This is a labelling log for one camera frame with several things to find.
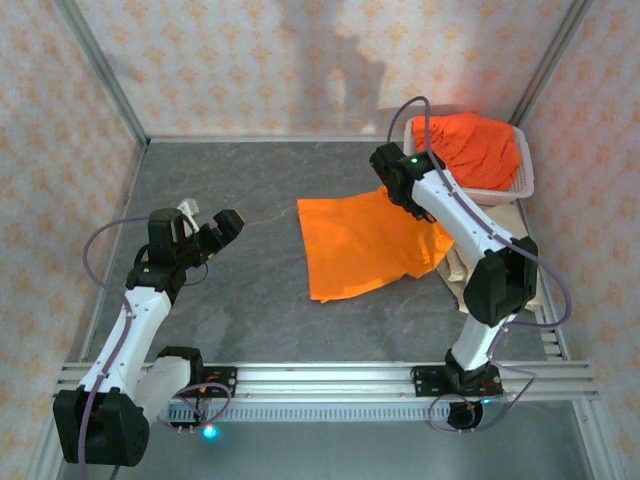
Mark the aluminium table side bar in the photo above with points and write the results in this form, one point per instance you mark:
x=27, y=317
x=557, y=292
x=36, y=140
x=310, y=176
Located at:
x=98, y=300

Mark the red-orange shorts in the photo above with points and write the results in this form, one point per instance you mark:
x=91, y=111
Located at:
x=475, y=150

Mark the light orange shorts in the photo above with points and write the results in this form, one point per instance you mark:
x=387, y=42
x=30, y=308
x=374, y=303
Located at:
x=350, y=245

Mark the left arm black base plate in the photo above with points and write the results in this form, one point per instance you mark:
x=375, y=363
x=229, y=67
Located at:
x=227, y=385

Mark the aluminium frame bar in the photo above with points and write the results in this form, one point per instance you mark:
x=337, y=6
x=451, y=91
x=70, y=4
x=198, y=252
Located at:
x=275, y=138

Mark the cream white shorts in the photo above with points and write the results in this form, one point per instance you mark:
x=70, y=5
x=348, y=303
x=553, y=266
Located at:
x=510, y=217

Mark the white perforated plastic basket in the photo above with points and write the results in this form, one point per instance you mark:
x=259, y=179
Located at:
x=526, y=165

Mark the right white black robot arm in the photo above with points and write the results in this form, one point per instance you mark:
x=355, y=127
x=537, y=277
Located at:
x=450, y=210

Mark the short aluminium side rails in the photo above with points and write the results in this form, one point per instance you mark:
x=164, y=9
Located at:
x=555, y=345

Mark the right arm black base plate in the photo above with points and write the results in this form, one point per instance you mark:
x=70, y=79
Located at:
x=422, y=382

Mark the black round puck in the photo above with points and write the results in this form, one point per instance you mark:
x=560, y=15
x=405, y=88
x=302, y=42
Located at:
x=457, y=415

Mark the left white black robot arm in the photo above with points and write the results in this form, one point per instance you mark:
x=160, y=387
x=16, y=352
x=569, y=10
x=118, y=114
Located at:
x=135, y=325

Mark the glowing status light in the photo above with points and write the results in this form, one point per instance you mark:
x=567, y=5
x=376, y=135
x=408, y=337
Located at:
x=209, y=431

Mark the aluminium frame post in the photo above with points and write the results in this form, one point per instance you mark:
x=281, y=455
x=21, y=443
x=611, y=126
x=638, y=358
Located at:
x=102, y=70
x=551, y=60

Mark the aluminium mounting rail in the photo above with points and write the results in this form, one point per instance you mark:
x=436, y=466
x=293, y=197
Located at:
x=325, y=380

